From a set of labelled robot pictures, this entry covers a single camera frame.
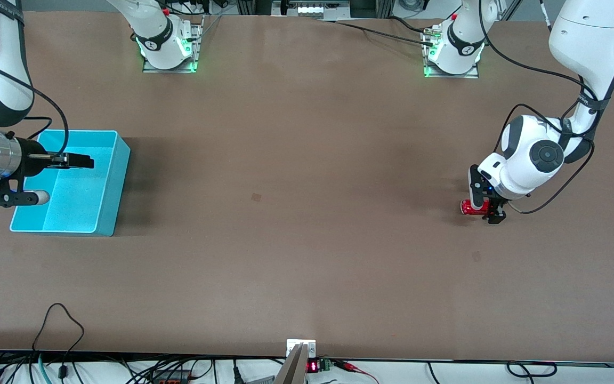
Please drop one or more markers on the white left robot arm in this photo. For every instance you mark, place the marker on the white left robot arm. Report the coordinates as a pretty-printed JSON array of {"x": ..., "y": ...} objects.
[{"x": 531, "y": 154}]

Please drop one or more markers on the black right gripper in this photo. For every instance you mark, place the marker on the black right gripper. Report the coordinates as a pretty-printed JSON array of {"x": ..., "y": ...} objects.
[{"x": 32, "y": 159}]

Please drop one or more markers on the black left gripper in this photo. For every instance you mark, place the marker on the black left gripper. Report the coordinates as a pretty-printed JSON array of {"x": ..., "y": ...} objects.
[{"x": 497, "y": 213}]

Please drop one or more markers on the red digit display module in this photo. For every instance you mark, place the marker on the red digit display module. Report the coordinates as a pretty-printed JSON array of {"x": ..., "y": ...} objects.
[{"x": 317, "y": 366}]

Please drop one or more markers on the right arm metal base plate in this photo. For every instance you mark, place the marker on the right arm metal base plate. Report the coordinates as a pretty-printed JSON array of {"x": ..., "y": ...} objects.
[{"x": 198, "y": 42}]

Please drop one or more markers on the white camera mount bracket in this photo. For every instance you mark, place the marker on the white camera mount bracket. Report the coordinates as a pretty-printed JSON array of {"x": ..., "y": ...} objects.
[{"x": 292, "y": 345}]

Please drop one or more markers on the red beetle toy car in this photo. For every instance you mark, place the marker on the red beetle toy car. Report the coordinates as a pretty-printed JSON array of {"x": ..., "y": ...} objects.
[{"x": 472, "y": 208}]

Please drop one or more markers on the blue plastic box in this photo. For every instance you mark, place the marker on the blue plastic box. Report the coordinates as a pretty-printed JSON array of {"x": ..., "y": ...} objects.
[{"x": 83, "y": 202}]

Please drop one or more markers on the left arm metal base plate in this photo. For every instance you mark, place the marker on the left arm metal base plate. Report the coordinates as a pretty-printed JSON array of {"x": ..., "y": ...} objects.
[{"x": 472, "y": 74}]

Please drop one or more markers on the grey metal camera bar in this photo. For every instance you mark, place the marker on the grey metal camera bar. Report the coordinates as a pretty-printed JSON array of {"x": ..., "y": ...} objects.
[{"x": 292, "y": 370}]

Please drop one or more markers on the metal device with white light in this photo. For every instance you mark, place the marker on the metal device with white light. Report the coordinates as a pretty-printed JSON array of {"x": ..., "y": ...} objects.
[{"x": 311, "y": 9}]

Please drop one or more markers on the black box with orange connectors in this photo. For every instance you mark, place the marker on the black box with orange connectors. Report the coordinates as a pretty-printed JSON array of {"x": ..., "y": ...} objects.
[{"x": 171, "y": 377}]

